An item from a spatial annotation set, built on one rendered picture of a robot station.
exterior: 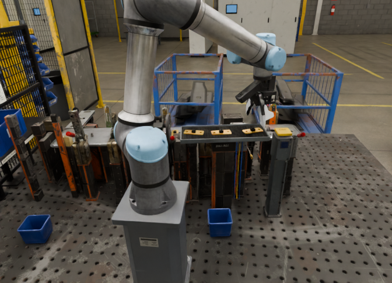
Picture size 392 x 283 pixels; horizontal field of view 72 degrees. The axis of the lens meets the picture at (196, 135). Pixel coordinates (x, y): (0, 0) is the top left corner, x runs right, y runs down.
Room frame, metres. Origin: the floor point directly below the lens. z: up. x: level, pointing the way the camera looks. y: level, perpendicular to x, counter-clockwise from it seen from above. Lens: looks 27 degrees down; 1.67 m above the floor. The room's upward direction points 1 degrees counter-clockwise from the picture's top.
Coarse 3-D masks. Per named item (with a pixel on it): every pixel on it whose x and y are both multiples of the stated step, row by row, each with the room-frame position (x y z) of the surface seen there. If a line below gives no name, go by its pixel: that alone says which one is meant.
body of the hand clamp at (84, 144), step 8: (72, 144) 1.18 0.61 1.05; (80, 144) 1.18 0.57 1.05; (88, 144) 1.23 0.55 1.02; (80, 152) 1.17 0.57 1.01; (88, 152) 1.21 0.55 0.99; (80, 160) 1.17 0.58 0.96; (88, 160) 1.19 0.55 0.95; (80, 168) 1.18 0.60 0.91; (88, 168) 1.18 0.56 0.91; (88, 176) 1.18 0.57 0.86; (88, 184) 1.18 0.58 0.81; (96, 184) 1.22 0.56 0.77; (88, 192) 1.18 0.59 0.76; (96, 192) 1.20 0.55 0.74; (88, 200) 1.17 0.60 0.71; (96, 200) 1.17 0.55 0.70
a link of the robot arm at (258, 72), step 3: (255, 69) 1.04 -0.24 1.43; (258, 69) 1.03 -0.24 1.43; (261, 69) 1.03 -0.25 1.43; (264, 69) 1.02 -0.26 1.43; (255, 72) 1.04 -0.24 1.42; (258, 72) 1.03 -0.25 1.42; (261, 72) 1.03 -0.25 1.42; (264, 72) 1.02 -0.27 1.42; (267, 72) 1.02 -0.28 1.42; (270, 72) 1.03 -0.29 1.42; (255, 75) 1.05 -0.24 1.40; (258, 75) 1.03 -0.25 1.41; (261, 75) 1.03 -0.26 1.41; (264, 75) 1.02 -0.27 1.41; (267, 75) 1.03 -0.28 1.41; (270, 75) 1.05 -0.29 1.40
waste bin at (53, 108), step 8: (56, 72) 4.37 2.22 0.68; (56, 80) 3.96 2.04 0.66; (56, 88) 3.96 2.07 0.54; (56, 96) 3.96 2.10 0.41; (64, 96) 4.03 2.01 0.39; (56, 104) 3.95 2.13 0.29; (64, 104) 4.01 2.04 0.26; (56, 112) 3.95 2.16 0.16; (64, 112) 4.00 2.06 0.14; (64, 120) 3.99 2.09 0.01
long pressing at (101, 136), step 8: (88, 128) 1.47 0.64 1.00; (96, 128) 1.47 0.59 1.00; (104, 128) 1.47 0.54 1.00; (176, 128) 1.44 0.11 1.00; (272, 128) 1.41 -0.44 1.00; (296, 128) 1.41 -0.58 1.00; (88, 136) 1.37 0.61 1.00; (96, 136) 1.37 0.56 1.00; (104, 136) 1.36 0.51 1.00; (56, 144) 1.27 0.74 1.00; (96, 144) 1.27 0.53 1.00; (104, 144) 1.27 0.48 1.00
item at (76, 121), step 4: (76, 108) 1.24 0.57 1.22; (68, 112) 1.20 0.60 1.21; (72, 112) 1.20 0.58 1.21; (76, 112) 1.20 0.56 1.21; (72, 116) 1.18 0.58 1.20; (76, 116) 1.20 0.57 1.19; (72, 120) 1.20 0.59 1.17; (76, 120) 1.20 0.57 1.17; (72, 124) 1.21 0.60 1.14; (76, 124) 1.21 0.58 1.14; (80, 124) 1.22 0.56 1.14; (76, 128) 1.21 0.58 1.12; (80, 128) 1.21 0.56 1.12; (76, 132) 1.21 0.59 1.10; (80, 132) 1.21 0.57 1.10; (84, 132) 1.24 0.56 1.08; (84, 140) 1.22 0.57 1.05
